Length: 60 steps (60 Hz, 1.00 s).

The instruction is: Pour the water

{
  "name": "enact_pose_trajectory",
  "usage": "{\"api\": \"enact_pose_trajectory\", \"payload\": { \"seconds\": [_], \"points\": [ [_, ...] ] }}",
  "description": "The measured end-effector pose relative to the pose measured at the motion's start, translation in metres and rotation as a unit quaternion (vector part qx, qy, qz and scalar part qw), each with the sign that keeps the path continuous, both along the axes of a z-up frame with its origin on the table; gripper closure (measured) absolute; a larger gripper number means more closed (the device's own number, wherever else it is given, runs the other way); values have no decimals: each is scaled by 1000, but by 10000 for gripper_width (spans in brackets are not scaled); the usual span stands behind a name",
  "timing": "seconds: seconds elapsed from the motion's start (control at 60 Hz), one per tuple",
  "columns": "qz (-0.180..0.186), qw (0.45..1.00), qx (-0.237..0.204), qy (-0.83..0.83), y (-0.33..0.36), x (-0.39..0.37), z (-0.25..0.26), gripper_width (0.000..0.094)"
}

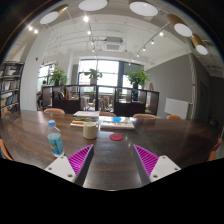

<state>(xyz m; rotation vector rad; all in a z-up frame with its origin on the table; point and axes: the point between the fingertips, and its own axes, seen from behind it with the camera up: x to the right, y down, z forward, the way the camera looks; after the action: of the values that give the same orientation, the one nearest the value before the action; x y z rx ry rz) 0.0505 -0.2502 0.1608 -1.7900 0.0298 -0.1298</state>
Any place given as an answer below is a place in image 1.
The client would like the orange chair edge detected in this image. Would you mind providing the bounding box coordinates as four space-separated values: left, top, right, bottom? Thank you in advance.
0 139 14 161
206 138 222 162

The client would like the right potted plant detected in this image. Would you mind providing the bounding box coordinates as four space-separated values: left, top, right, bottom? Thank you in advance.
126 68 147 89

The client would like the left potted plant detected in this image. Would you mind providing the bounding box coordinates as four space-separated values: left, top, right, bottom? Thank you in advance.
49 68 68 86

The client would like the orange chair right edge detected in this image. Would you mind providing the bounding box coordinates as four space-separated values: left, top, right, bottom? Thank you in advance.
206 138 222 162

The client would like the potted plant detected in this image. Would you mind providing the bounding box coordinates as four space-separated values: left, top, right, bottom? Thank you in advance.
126 68 147 89
49 68 68 86
84 69 103 85

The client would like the cream ceramic mug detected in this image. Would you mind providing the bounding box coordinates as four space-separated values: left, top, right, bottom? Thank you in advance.
83 122 98 140

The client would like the tall bookshelf at left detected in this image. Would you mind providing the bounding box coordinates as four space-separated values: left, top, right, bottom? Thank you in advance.
0 61 24 118

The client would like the clear water bottle blue cap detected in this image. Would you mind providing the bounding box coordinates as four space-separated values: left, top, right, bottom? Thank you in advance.
47 120 64 157

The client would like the dark low shelf divider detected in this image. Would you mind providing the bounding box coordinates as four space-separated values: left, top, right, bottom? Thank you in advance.
42 85 159 117

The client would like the stack of magazines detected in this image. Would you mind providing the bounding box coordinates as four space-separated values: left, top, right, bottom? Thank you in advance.
70 111 99 127

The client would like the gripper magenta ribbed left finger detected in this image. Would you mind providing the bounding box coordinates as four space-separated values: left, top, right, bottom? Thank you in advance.
45 144 94 186

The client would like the white board by wall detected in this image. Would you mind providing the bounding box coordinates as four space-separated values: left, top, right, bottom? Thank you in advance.
165 98 189 119

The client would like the orange chair far left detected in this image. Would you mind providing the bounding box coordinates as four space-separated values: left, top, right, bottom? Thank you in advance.
44 108 65 114

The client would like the ceiling air conditioner unit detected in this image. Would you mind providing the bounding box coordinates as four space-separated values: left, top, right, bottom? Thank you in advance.
103 37 123 52

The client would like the orange chair far right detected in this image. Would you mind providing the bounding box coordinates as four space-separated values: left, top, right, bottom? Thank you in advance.
167 115 181 120

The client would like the middle potted plant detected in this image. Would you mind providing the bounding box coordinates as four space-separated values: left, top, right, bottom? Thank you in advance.
84 69 103 85

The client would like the orange chair left edge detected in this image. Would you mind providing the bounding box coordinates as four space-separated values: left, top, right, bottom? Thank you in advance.
0 139 14 161

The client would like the red round coaster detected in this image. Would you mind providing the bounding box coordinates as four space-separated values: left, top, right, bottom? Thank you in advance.
109 134 123 141

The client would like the orange chair far middle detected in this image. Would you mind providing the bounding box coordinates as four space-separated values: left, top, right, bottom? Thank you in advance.
133 113 157 119

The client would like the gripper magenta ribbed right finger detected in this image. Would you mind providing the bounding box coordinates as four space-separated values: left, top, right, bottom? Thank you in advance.
133 145 180 186

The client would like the orange chair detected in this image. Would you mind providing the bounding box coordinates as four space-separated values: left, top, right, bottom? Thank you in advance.
44 108 65 114
133 113 157 119
167 115 181 120

